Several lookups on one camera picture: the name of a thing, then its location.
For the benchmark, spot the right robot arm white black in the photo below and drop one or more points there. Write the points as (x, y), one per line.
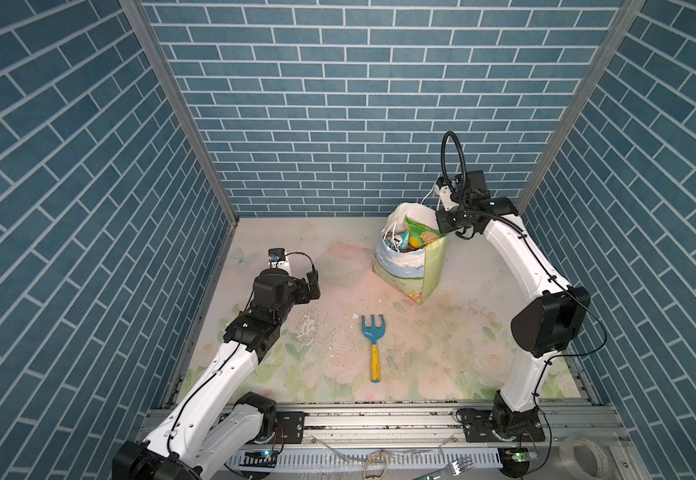
(554, 310)

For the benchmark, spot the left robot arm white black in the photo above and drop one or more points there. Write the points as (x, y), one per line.
(197, 438)

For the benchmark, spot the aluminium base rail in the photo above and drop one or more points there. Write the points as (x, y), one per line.
(428, 424)

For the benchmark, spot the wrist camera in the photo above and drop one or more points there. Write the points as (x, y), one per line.
(277, 258)
(444, 193)

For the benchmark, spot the blue yellow toy rake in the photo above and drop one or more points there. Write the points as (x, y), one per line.
(373, 329)

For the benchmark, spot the clear tape roll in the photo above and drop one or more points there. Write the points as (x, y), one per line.
(585, 458)

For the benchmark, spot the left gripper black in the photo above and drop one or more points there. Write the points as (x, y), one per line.
(313, 285)

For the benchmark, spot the teal red snack packet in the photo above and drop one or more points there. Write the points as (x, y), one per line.
(398, 242)

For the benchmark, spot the metal fork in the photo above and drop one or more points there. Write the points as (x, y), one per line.
(452, 469)

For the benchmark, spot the white slotted cable duct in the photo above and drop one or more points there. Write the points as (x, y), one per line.
(324, 460)

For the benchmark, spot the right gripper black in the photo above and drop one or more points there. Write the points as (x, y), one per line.
(443, 220)

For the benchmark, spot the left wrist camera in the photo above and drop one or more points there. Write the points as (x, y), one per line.
(277, 258)

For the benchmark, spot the green chips bag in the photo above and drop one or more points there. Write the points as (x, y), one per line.
(420, 235)

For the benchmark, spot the illustrated paper gift bag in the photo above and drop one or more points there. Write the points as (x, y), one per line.
(414, 273)

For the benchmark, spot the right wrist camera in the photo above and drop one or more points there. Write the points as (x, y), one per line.
(444, 193)

